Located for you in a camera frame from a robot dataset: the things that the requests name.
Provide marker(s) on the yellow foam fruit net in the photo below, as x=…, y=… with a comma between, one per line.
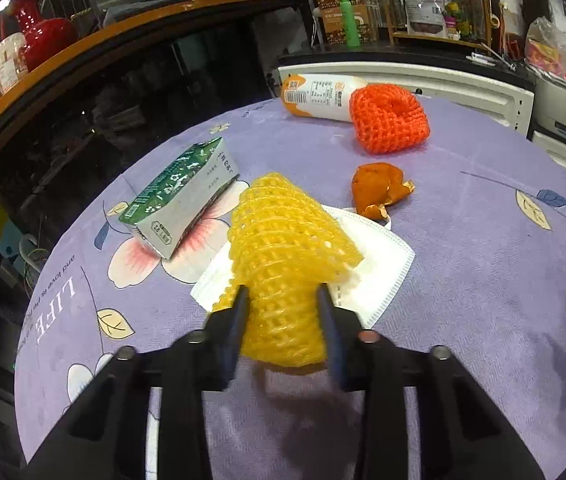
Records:
x=283, y=240

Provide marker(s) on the white drink bottle orange label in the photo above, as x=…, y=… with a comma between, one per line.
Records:
x=318, y=95

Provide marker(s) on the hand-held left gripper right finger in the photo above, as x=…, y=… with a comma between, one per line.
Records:
x=330, y=340

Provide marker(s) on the green plastic bottle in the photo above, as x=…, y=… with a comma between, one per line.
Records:
x=350, y=20

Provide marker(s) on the red vase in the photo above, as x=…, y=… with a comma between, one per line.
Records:
x=38, y=30

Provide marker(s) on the long white drawer cabinet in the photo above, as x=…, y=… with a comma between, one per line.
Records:
x=413, y=80

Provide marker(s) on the orange peel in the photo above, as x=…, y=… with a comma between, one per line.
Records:
x=375, y=187

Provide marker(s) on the wooden topped black counter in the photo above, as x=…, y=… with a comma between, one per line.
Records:
x=138, y=60

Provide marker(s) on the brown packet white label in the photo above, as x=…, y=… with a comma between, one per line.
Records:
x=423, y=2

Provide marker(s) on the orange foam fruit net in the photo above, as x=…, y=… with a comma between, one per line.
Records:
x=388, y=120

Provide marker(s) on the green milk carton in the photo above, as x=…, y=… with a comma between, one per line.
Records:
x=178, y=195

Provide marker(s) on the white face mask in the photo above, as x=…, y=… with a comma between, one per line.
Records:
x=378, y=270

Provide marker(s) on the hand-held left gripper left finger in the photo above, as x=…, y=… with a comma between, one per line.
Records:
x=235, y=330

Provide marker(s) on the round table, purple floral cloth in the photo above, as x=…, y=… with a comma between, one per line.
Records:
x=463, y=285

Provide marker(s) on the wooden shelf rack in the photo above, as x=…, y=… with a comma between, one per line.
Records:
x=463, y=37

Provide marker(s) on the clear plastic bag of snacks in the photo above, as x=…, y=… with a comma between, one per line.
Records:
x=553, y=47

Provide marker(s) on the clear plastic dessert cup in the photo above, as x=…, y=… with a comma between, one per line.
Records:
x=8, y=65

